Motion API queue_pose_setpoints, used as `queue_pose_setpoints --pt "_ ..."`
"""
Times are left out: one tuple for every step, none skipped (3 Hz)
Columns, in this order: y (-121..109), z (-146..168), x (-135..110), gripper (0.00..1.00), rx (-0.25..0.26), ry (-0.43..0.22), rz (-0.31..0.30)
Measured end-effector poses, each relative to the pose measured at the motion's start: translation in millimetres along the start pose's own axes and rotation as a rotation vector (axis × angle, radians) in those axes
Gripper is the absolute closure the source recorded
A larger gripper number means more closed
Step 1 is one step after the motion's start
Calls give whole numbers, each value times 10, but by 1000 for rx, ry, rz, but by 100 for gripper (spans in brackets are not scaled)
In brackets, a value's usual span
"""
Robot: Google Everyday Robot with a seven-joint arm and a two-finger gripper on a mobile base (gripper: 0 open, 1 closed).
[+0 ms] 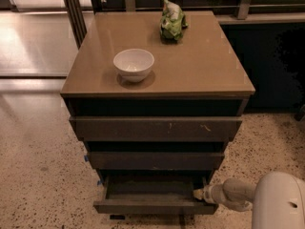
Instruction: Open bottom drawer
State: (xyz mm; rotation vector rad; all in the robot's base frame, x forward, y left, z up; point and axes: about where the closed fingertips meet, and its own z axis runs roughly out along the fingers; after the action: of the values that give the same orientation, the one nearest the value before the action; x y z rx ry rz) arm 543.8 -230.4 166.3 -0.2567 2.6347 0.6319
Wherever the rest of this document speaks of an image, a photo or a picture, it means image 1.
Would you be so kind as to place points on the dark metal post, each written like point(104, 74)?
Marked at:
point(77, 20)

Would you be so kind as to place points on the grey drawer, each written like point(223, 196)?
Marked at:
point(155, 129)
point(145, 195)
point(154, 161)

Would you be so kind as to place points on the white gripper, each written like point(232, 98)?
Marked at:
point(212, 195)

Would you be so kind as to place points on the green crumpled chip bag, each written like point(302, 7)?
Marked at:
point(172, 22)

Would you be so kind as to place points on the blue tape piece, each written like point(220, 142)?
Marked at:
point(85, 158)

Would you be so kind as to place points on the white ceramic bowl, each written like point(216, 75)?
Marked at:
point(134, 65)

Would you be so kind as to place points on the brown drawer cabinet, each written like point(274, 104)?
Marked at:
point(197, 76)

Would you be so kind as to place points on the black tape floor marker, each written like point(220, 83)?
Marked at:
point(117, 217)

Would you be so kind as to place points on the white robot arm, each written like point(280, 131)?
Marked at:
point(277, 201)

